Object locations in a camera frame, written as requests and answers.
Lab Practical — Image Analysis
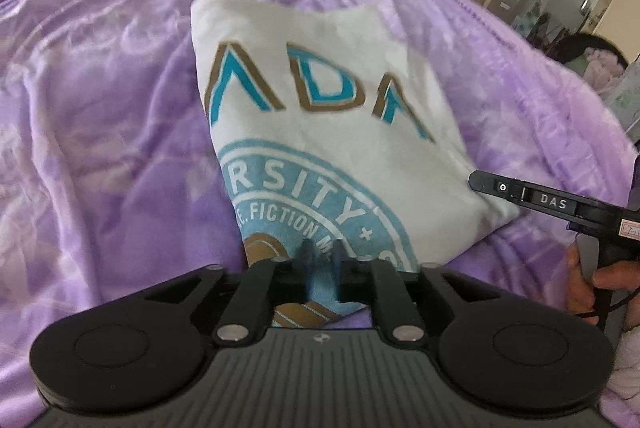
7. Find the black cable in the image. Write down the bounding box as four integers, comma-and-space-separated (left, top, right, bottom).
575, 284, 640, 335

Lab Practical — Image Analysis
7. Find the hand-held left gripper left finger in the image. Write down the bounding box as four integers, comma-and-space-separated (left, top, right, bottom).
142, 239, 322, 349

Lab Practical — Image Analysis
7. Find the pink plush cloth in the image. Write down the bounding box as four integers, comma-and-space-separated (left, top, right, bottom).
582, 47, 630, 95

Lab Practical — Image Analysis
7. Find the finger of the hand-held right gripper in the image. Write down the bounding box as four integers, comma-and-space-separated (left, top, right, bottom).
468, 170, 581, 218

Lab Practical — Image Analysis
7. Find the purple bed blanket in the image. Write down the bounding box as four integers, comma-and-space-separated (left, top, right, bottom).
0, 0, 640, 428

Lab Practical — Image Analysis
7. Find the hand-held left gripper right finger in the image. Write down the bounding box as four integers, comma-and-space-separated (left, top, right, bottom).
327, 253, 497, 348

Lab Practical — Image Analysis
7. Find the pale floral cloth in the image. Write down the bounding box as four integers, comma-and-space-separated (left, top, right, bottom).
602, 58, 640, 139

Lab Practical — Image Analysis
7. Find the person's right hand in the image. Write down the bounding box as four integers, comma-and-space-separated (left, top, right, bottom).
566, 240, 640, 317

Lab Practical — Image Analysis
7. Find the dark chair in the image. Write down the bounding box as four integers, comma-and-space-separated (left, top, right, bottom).
550, 32, 632, 82

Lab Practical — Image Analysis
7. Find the white printed t-shirt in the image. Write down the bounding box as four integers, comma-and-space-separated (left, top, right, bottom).
191, 0, 521, 329

